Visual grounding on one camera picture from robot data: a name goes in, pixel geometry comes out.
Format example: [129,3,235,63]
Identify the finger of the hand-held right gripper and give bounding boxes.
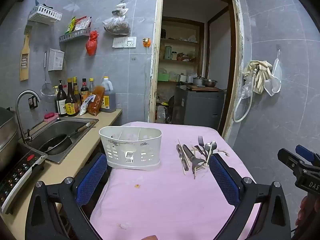
[295,144,320,167]
[277,148,308,178]

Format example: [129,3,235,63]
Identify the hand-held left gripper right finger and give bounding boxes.
[208,152,292,240]

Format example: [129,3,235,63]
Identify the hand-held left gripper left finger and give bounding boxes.
[25,152,109,240]

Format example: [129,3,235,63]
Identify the wooden chopstick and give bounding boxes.
[177,138,187,176]
[205,141,216,167]

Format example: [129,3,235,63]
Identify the steel fork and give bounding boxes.
[197,135,208,157]

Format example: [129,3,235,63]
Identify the white plastic utensil holder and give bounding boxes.
[99,126,162,172]

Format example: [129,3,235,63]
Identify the dark steel knife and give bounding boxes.
[176,144,188,171]

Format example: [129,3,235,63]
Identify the person's right hand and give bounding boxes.
[296,195,312,232]

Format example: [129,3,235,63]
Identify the beige kitchen counter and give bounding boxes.
[0,109,123,230]

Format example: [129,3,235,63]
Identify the black frying pan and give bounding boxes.
[40,121,97,155]

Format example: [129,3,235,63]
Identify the steel kitchen sink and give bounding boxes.
[27,117,99,165]

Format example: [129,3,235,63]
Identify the pink floral tablecloth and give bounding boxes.
[89,121,262,240]

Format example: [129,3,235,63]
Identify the white blue packet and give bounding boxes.
[79,94,96,115]

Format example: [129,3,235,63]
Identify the black induction cooker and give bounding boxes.
[0,142,48,214]

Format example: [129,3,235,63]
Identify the yellow label sauce bottle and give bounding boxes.
[65,78,79,117]

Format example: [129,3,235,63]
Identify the grey cabinet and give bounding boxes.
[174,85,225,132]

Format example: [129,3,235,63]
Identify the orange brown seasoning packet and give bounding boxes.
[87,85,105,116]

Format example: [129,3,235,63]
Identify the clear plastic bag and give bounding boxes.
[240,79,253,100]

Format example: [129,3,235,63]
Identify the dark pump bottle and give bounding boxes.
[55,80,67,117]

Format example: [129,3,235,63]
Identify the large cooking oil jug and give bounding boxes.
[100,76,117,112]

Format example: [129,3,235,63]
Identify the cream rubber gloves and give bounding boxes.
[242,60,273,95]

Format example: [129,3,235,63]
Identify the black cap sauce bottle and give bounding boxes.
[80,78,89,103]

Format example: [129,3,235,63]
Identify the slim dark sauce bottle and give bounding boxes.
[72,77,81,105]

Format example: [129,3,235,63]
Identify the large steel pot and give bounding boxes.
[0,107,19,172]

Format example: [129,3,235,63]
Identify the clear plastic jug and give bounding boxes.
[156,105,167,123]

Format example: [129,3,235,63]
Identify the metal mesh strainer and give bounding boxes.
[41,51,57,103]

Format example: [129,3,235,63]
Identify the wooden cutting board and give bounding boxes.
[187,85,222,92]

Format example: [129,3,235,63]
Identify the steel curved faucet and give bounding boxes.
[15,90,42,144]

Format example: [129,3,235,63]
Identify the red plastic bag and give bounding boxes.
[86,30,98,56]

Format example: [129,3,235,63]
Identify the wooden grater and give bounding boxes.
[19,26,33,82]

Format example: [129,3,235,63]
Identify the wooden shelf unit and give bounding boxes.
[160,17,204,83]

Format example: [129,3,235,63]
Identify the red white snack packet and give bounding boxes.
[74,16,92,32]

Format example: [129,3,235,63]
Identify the clear bag dried goods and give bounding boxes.
[103,15,131,35]

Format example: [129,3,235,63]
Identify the green yellow snack packet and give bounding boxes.
[65,17,76,33]

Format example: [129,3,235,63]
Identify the white knotted plastic bag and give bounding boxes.
[112,0,129,17]

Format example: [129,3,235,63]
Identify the white hose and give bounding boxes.
[233,90,253,123]

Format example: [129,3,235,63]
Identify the white wall box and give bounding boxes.
[48,49,65,72]

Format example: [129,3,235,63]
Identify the worn door frame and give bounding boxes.
[147,0,244,140]

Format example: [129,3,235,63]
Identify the grey wall rack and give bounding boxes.
[59,27,91,43]

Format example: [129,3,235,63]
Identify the white plastic wall basket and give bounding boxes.
[28,5,63,25]

